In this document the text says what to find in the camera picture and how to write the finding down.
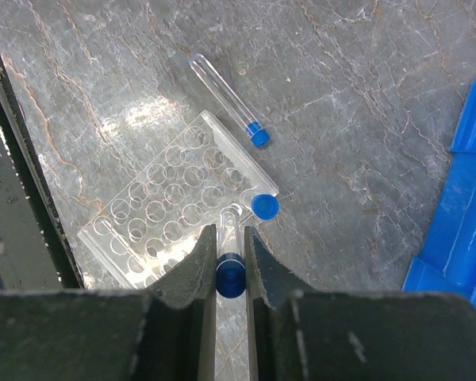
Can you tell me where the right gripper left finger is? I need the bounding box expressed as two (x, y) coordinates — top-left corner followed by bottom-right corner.
(0, 225), (217, 380)

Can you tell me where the clear test tube rack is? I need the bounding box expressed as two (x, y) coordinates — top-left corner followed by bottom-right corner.
(79, 110), (279, 289)

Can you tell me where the blue cap test tube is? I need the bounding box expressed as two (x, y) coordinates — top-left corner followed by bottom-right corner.
(190, 53), (271, 148)
(240, 190), (279, 221)
(216, 207), (246, 299)

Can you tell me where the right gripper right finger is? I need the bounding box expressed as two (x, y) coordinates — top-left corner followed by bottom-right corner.
(244, 227), (476, 380)

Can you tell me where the blue compartment bin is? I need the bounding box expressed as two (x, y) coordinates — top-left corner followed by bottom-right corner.
(402, 80), (476, 308)

